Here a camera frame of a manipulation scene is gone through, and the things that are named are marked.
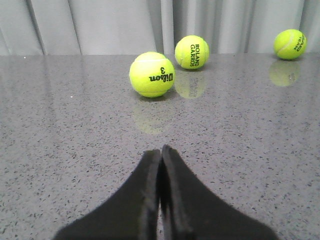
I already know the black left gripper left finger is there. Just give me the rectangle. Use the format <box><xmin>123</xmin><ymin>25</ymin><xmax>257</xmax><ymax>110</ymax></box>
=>
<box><xmin>54</xmin><ymin>149</ymin><xmax>161</xmax><ymax>240</ymax></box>

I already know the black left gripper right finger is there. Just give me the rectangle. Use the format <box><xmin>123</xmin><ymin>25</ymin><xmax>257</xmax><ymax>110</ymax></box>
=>
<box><xmin>159</xmin><ymin>145</ymin><xmax>278</xmax><ymax>240</ymax></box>

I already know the Wilson 3 tennis ball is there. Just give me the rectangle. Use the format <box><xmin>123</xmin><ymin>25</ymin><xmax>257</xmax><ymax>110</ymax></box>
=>
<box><xmin>129</xmin><ymin>51</ymin><xmax>176</xmax><ymax>98</ymax></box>

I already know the Roland Garros tennis ball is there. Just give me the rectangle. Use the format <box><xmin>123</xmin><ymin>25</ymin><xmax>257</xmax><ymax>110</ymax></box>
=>
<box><xmin>174</xmin><ymin>35</ymin><xmax>210</xmax><ymax>70</ymax></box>

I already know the Head Team tennis ball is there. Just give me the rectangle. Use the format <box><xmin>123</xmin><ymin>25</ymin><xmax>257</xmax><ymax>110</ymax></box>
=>
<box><xmin>273</xmin><ymin>29</ymin><xmax>307</xmax><ymax>60</ymax></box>

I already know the grey curtain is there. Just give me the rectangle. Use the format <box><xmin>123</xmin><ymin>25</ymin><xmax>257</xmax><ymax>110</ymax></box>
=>
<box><xmin>0</xmin><ymin>0</ymin><xmax>320</xmax><ymax>56</ymax></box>

